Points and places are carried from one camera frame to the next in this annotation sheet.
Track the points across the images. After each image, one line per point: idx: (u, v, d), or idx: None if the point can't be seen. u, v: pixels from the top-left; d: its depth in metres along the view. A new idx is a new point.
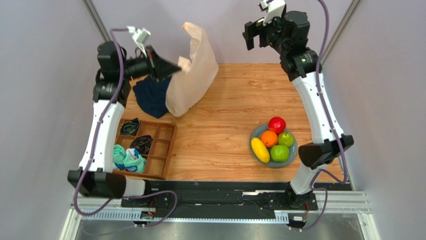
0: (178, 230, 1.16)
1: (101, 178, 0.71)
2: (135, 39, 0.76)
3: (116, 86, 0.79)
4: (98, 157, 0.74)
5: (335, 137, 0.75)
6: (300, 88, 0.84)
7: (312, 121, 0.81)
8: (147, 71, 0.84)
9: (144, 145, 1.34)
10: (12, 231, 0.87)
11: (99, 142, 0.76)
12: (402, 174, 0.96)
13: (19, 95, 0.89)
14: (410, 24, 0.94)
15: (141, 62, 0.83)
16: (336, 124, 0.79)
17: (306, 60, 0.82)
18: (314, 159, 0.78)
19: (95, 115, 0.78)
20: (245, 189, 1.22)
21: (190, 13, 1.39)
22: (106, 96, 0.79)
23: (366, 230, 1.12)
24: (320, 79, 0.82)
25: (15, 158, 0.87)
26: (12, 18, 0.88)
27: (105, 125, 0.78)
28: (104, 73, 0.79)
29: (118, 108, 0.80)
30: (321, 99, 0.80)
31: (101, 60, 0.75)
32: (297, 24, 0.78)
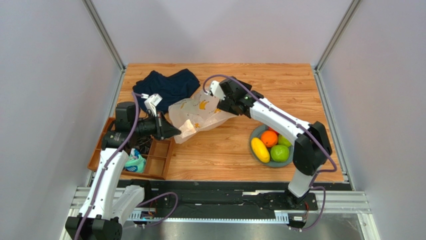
0: (178, 230, 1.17)
1: (98, 225, 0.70)
2: (148, 102, 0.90)
3: (124, 136, 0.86)
4: (97, 204, 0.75)
5: (303, 129, 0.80)
6: (258, 116, 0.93)
7: (281, 131, 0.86)
8: (153, 131, 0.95)
9: (144, 146, 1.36)
10: (13, 231, 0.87)
11: (102, 188, 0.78)
12: (403, 174, 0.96)
13: (17, 93, 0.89)
14: (411, 23, 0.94)
15: (151, 121, 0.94)
16: (299, 120, 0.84)
17: (248, 97, 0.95)
18: (305, 160, 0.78)
19: (101, 162, 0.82)
20: (245, 189, 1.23)
21: (189, 13, 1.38)
22: (114, 144, 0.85)
23: (366, 230, 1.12)
24: (265, 101, 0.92)
25: (15, 156, 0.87)
26: (11, 16, 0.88)
27: (109, 173, 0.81)
28: (116, 124, 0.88)
29: (122, 158, 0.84)
30: (275, 111, 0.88)
31: (118, 112, 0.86)
32: (226, 81, 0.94)
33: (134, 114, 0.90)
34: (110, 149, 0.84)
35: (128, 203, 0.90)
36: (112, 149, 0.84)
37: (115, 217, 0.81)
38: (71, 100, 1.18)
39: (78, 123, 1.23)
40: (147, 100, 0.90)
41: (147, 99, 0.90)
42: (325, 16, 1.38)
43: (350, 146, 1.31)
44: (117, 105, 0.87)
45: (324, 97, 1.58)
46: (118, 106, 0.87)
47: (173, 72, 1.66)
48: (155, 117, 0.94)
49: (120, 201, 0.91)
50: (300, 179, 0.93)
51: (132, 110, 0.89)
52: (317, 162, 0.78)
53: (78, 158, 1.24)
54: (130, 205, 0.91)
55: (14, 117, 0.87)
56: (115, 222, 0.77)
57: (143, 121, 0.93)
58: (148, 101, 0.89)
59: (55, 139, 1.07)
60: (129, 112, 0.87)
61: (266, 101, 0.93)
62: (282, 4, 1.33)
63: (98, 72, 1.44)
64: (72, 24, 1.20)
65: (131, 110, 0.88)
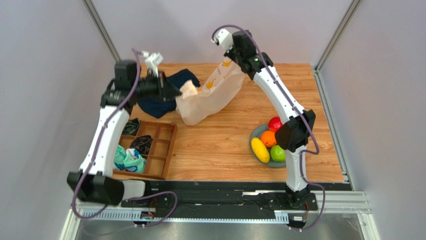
0: (178, 230, 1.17)
1: (99, 182, 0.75)
2: (149, 61, 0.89)
3: (124, 94, 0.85)
4: (98, 161, 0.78)
5: (298, 113, 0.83)
6: (259, 81, 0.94)
7: (277, 107, 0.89)
8: (154, 92, 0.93)
9: (144, 146, 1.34)
10: (13, 231, 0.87)
11: (102, 146, 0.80)
12: (402, 174, 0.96)
13: (17, 95, 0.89)
14: (411, 24, 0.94)
15: (152, 82, 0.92)
16: (296, 103, 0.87)
17: (257, 60, 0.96)
18: (290, 139, 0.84)
19: (101, 120, 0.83)
20: (245, 189, 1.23)
21: (189, 13, 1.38)
22: (114, 103, 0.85)
23: (366, 230, 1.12)
24: (273, 71, 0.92)
25: (15, 157, 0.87)
26: (10, 17, 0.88)
27: (109, 131, 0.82)
28: (115, 83, 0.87)
29: (122, 116, 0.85)
30: (279, 86, 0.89)
31: (116, 69, 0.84)
32: (241, 35, 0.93)
33: (134, 72, 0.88)
34: (109, 108, 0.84)
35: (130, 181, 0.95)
36: (111, 107, 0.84)
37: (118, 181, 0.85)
38: (71, 100, 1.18)
39: (77, 123, 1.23)
40: (148, 58, 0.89)
41: (149, 57, 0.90)
42: (325, 16, 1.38)
43: (350, 146, 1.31)
44: (117, 63, 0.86)
45: (324, 97, 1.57)
46: (118, 63, 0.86)
47: (173, 72, 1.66)
48: (156, 77, 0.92)
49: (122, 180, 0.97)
50: (292, 164, 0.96)
51: (132, 68, 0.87)
52: (298, 139, 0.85)
53: (77, 158, 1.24)
54: None
55: (14, 118, 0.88)
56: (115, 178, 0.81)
57: (144, 81, 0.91)
58: (148, 59, 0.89)
59: (55, 139, 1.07)
60: (128, 70, 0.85)
61: (274, 71, 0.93)
62: (282, 4, 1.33)
63: (98, 72, 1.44)
64: (72, 25, 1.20)
65: (131, 68, 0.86)
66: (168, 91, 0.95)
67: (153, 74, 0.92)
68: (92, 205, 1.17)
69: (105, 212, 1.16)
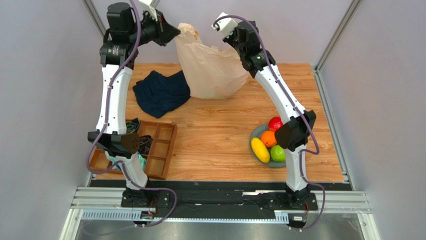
0: (178, 230, 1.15)
1: (117, 139, 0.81)
2: (148, 4, 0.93)
3: (123, 47, 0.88)
4: (111, 121, 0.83)
5: (298, 113, 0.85)
6: (261, 79, 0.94)
7: (278, 106, 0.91)
8: (153, 35, 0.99)
9: (144, 145, 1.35)
10: (13, 232, 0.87)
11: (112, 107, 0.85)
12: (403, 174, 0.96)
13: (17, 95, 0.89)
14: (411, 24, 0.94)
15: (150, 25, 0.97)
16: (298, 103, 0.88)
17: (260, 58, 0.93)
18: (289, 139, 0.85)
19: (105, 80, 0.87)
20: (245, 189, 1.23)
21: (190, 13, 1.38)
22: (115, 54, 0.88)
23: (366, 230, 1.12)
24: (276, 70, 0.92)
25: (15, 158, 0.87)
26: (11, 17, 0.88)
27: (116, 90, 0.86)
28: (111, 34, 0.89)
29: (126, 73, 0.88)
30: (281, 86, 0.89)
31: (112, 19, 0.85)
32: (248, 30, 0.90)
33: (130, 19, 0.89)
34: (111, 66, 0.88)
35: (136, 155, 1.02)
36: (113, 65, 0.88)
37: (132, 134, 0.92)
38: (71, 100, 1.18)
39: (77, 123, 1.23)
40: (145, 3, 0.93)
41: (145, 0, 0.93)
42: (325, 16, 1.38)
43: (350, 146, 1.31)
44: (108, 11, 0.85)
45: (324, 97, 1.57)
46: (109, 12, 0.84)
47: (173, 72, 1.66)
48: (154, 20, 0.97)
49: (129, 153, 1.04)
50: (292, 164, 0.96)
51: (126, 17, 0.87)
52: (297, 139, 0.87)
53: (78, 157, 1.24)
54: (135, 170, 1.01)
55: (14, 118, 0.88)
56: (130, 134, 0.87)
57: (141, 26, 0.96)
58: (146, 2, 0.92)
59: (55, 139, 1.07)
60: (123, 19, 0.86)
61: (276, 70, 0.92)
62: (282, 4, 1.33)
63: (98, 72, 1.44)
64: (72, 25, 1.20)
65: (124, 17, 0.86)
66: (164, 37, 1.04)
67: (150, 17, 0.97)
68: (92, 205, 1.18)
69: (104, 212, 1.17)
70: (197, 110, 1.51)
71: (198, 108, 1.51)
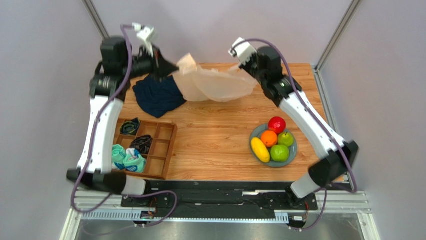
0: (178, 230, 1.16)
1: (100, 179, 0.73)
2: (144, 38, 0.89)
3: (113, 79, 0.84)
4: (95, 158, 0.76)
5: (337, 146, 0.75)
6: (286, 110, 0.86)
7: (311, 137, 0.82)
8: (149, 70, 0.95)
9: (144, 145, 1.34)
10: (12, 231, 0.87)
11: (97, 143, 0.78)
12: (403, 174, 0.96)
13: (17, 94, 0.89)
14: (411, 23, 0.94)
15: (145, 59, 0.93)
16: (334, 133, 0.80)
17: (285, 85, 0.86)
18: (327, 176, 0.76)
19: (93, 113, 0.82)
20: (245, 189, 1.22)
21: (190, 13, 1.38)
22: (103, 88, 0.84)
23: (366, 230, 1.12)
24: (303, 98, 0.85)
25: (15, 157, 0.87)
26: (11, 16, 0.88)
27: (103, 124, 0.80)
28: (104, 65, 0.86)
29: (115, 106, 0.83)
30: (312, 114, 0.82)
31: (103, 51, 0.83)
32: (269, 56, 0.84)
33: (125, 52, 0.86)
34: (100, 98, 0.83)
35: (131, 179, 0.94)
36: (103, 98, 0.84)
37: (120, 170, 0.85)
38: (71, 100, 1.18)
39: (77, 123, 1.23)
40: (140, 35, 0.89)
41: (140, 33, 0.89)
42: (325, 16, 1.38)
43: (350, 146, 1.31)
44: (103, 43, 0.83)
45: (324, 97, 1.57)
46: (104, 43, 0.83)
47: None
48: (149, 55, 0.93)
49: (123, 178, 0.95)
50: (312, 184, 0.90)
51: (121, 48, 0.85)
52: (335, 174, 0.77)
53: (78, 157, 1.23)
54: (131, 184, 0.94)
55: (15, 117, 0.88)
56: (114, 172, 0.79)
57: (136, 60, 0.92)
58: (141, 35, 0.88)
59: (55, 139, 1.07)
60: (116, 50, 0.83)
61: (304, 98, 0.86)
62: (282, 3, 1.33)
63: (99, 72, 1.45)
64: (72, 24, 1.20)
65: (119, 48, 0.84)
66: (161, 72, 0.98)
67: (146, 52, 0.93)
68: (91, 205, 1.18)
69: (103, 211, 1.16)
70: (197, 110, 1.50)
71: (198, 108, 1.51)
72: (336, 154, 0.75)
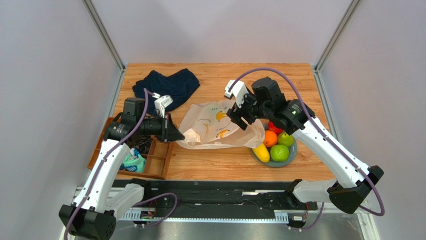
0: (178, 230, 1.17)
1: (90, 218, 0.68)
2: (158, 103, 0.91)
3: (127, 127, 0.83)
4: (92, 196, 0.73)
5: (364, 176, 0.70)
6: (305, 140, 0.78)
7: (334, 169, 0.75)
8: (157, 132, 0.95)
9: (144, 146, 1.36)
10: (12, 231, 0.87)
11: (98, 181, 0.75)
12: (403, 174, 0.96)
13: (17, 93, 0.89)
14: (411, 23, 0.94)
15: (157, 122, 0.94)
16: (357, 160, 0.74)
17: (296, 112, 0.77)
18: (356, 206, 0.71)
19: (102, 153, 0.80)
20: (244, 189, 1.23)
21: (190, 13, 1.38)
22: (116, 136, 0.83)
23: (366, 230, 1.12)
24: (319, 124, 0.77)
25: (14, 156, 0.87)
26: (11, 16, 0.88)
27: (108, 165, 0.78)
28: (122, 117, 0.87)
29: (123, 150, 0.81)
30: (331, 143, 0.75)
31: (127, 104, 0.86)
32: (266, 86, 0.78)
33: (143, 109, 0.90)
34: (110, 142, 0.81)
35: (127, 200, 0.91)
36: (114, 141, 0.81)
37: (111, 210, 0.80)
38: (70, 99, 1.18)
39: (77, 123, 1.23)
40: (158, 100, 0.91)
41: (158, 99, 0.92)
42: (325, 16, 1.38)
43: (350, 146, 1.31)
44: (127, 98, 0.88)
45: (324, 97, 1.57)
46: (128, 99, 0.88)
47: (173, 72, 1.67)
48: (162, 119, 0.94)
49: (120, 197, 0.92)
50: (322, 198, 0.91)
51: (141, 106, 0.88)
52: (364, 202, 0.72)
53: (78, 157, 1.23)
54: (127, 201, 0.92)
55: (14, 116, 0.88)
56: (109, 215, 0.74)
57: (149, 120, 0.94)
58: (158, 101, 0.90)
59: (54, 138, 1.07)
60: (137, 106, 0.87)
61: (319, 124, 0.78)
62: (282, 3, 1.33)
63: (99, 72, 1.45)
64: (72, 24, 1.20)
65: (140, 105, 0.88)
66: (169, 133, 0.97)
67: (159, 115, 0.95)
68: None
69: None
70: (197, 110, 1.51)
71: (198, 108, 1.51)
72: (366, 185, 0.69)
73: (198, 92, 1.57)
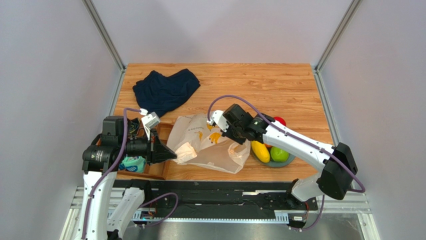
0: (178, 230, 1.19)
1: None
2: (144, 123, 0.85)
3: (107, 153, 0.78)
4: (89, 236, 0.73)
5: (329, 154, 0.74)
6: (272, 141, 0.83)
7: (302, 157, 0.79)
8: (143, 152, 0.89)
9: None
10: (13, 232, 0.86)
11: (92, 219, 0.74)
12: (404, 174, 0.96)
13: (17, 92, 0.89)
14: (411, 23, 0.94)
15: (141, 142, 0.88)
16: (319, 143, 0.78)
17: (258, 122, 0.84)
18: (338, 187, 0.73)
19: (87, 188, 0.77)
20: (245, 189, 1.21)
21: (189, 12, 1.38)
22: (96, 164, 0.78)
23: (365, 230, 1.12)
24: (278, 124, 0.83)
25: (14, 154, 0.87)
26: (10, 14, 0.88)
27: (96, 201, 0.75)
28: (102, 139, 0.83)
29: (109, 179, 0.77)
30: (293, 136, 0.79)
31: (106, 124, 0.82)
32: (230, 111, 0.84)
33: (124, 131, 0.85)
34: (93, 173, 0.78)
35: (128, 211, 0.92)
36: (96, 172, 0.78)
37: (115, 231, 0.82)
38: (70, 99, 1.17)
39: (76, 123, 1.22)
40: (144, 119, 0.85)
41: (144, 118, 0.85)
42: (326, 15, 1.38)
43: (350, 146, 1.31)
44: (106, 117, 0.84)
45: (324, 97, 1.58)
46: (107, 118, 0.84)
47: (173, 72, 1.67)
48: (147, 139, 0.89)
49: (120, 209, 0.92)
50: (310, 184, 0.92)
51: (121, 124, 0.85)
52: (347, 185, 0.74)
53: (77, 158, 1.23)
54: (130, 210, 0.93)
55: (13, 115, 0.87)
56: None
57: (133, 140, 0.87)
58: (144, 121, 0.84)
59: (53, 137, 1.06)
60: (118, 125, 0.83)
61: (279, 124, 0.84)
62: (282, 3, 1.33)
63: (98, 72, 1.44)
64: (72, 23, 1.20)
65: (120, 123, 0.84)
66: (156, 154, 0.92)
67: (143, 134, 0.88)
68: None
69: None
70: (197, 110, 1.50)
71: (198, 108, 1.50)
72: (333, 162, 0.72)
73: (198, 92, 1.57)
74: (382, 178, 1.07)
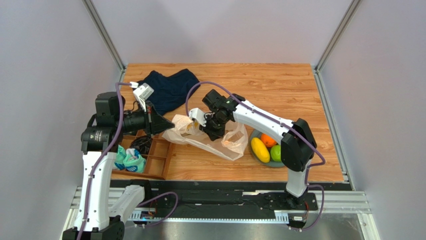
0: (178, 230, 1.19)
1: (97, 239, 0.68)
2: (138, 95, 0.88)
3: (106, 131, 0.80)
4: (91, 216, 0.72)
5: (288, 127, 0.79)
6: (241, 118, 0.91)
7: (267, 132, 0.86)
8: (142, 125, 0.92)
9: (144, 146, 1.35)
10: (13, 232, 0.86)
11: (93, 199, 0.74)
12: (403, 174, 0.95)
13: (16, 93, 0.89)
14: (411, 24, 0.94)
15: (138, 116, 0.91)
16: (282, 119, 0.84)
17: (230, 101, 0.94)
18: (294, 157, 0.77)
19: (86, 169, 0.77)
20: (244, 189, 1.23)
21: (189, 13, 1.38)
22: (96, 144, 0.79)
23: (366, 230, 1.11)
24: (247, 103, 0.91)
25: (13, 154, 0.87)
26: (10, 16, 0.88)
27: (97, 181, 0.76)
28: (98, 120, 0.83)
29: (109, 159, 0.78)
30: (257, 112, 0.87)
31: (99, 104, 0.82)
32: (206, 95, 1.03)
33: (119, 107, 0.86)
34: (93, 153, 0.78)
35: (129, 203, 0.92)
36: (96, 152, 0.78)
37: (117, 216, 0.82)
38: (70, 99, 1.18)
39: (76, 122, 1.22)
40: (136, 92, 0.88)
41: (137, 90, 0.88)
42: (325, 16, 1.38)
43: (350, 146, 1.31)
44: (97, 98, 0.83)
45: (324, 97, 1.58)
46: (98, 98, 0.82)
47: (173, 72, 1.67)
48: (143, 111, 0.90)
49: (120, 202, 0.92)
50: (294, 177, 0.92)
51: (115, 102, 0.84)
52: (305, 157, 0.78)
53: (77, 157, 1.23)
54: (131, 203, 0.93)
55: (13, 116, 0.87)
56: (114, 223, 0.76)
57: (129, 115, 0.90)
58: (137, 93, 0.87)
59: (53, 137, 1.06)
60: (111, 104, 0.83)
61: (249, 103, 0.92)
62: (282, 3, 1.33)
63: (98, 72, 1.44)
64: (72, 24, 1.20)
65: (113, 102, 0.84)
66: (155, 127, 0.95)
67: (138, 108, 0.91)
68: None
69: None
70: None
71: None
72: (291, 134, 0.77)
73: (198, 92, 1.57)
74: (382, 178, 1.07)
